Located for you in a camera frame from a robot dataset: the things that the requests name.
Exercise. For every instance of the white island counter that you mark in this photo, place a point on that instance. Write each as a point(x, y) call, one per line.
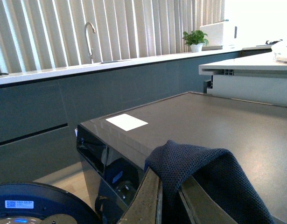
point(257, 78)

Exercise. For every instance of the round washing machine door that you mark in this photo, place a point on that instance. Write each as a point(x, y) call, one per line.
point(37, 200)

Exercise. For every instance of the chrome gooseneck kitchen faucet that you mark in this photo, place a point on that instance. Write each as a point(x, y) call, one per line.
point(87, 28)

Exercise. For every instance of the grey kitchen cabinet counter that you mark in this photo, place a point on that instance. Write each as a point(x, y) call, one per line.
point(38, 118)

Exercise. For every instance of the white box on counter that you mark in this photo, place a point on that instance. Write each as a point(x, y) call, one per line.
point(216, 35)

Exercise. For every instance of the white sticker on machine top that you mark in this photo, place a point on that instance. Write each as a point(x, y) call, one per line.
point(126, 122)

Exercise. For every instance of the clear glass bowl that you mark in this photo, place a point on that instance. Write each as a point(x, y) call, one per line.
point(280, 51)

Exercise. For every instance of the dark blue knit garment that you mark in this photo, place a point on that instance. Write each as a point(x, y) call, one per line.
point(217, 171)

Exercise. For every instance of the green potted plant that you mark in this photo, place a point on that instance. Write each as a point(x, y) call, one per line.
point(195, 40)

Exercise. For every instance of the grey front-load washing machine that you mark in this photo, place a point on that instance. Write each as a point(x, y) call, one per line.
point(255, 133)

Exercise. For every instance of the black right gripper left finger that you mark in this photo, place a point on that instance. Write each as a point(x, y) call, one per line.
point(146, 207)

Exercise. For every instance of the white vertical window blinds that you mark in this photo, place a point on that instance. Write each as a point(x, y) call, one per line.
point(47, 34)

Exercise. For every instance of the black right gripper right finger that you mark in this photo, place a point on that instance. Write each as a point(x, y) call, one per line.
point(199, 206)

